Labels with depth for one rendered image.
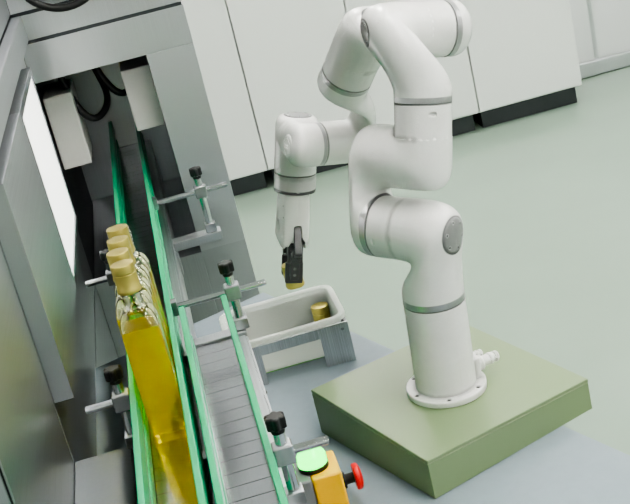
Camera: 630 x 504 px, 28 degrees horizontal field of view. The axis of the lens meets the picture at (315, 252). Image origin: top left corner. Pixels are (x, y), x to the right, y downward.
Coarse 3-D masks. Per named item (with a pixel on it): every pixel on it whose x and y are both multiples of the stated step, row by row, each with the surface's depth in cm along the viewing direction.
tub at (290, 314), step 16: (320, 288) 240; (256, 304) 239; (272, 304) 239; (288, 304) 240; (304, 304) 240; (336, 304) 230; (224, 320) 236; (256, 320) 240; (272, 320) 240; (288, 320) 241; (304, 320) 241; (320, 320) 225; (336, 320) 225; (256, 336) 240; (272, 336) 224; (288, 336) 225
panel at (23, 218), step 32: (0, 160) 186; (32, 160) 215; (0, 192) 173; (32, 192) 203; (0, 224) 175; (32, 224) 192; (32, 256) 182; (64, 256) 223; (32, 288) 178; (64, 288) 210; (32, 320) 180; (64, 320) 198; (64, 352) 188; (64, 384) 184
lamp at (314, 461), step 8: (320, 448) 181; (304, 456) 180; (312, 456) 179; (320, 456) 179; (304, 464) 179; (312, 464) 179; (320, 464) 179; (328, 464) 181; (304, 472) 180; (312, 472) 179; (320, 472) 180
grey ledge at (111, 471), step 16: (80, 464) 187; (96, 464) 186; (112, 464) 184; (128, 464) 183; (80, 480) 182; (96, 480) 181; (112, 480) 180; (128, 480) 179; (80, 496) 178; (96, 496) 177; (112, 496) 176; (128, 496) 175
